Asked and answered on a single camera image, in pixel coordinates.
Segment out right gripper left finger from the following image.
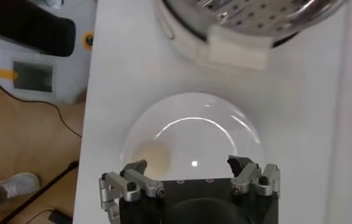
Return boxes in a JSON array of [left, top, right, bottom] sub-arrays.
[[99, 159, 166, 224]]

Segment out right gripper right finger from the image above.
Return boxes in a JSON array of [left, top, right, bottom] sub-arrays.
[[226, 155, 281, 198]]

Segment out white steamed baozi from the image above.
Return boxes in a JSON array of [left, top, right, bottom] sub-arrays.
[[131, 141, 172, 180]]

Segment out white robot base body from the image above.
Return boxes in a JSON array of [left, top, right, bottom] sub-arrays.
[[0, 0, 97, 104]]

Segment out steel steamer pot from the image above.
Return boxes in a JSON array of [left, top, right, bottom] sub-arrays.
[[153, 0, 301, 71]]

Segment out perforated steel steamer basket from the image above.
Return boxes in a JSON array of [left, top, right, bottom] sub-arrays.
[[162, 0, 349, 40]]

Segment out round white plate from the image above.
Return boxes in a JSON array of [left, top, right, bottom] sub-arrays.
[[120, 91, 265, 183]]

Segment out black floor power brick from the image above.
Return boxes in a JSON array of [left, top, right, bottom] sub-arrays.
[[47, 209, 74, 224]]

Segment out grey sneaker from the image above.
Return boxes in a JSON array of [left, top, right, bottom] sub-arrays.
[[0, 172, 41, 200]]

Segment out black robot torso cover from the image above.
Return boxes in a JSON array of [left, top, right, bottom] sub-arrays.
[[0, 0, 77, 58]]

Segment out thick black floor cable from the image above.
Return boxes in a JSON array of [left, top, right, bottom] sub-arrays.
[[0, 160, 80, 224]]

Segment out thin black floor cable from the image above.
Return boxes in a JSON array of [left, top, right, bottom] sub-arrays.
[[0, 67, 83, 138]]

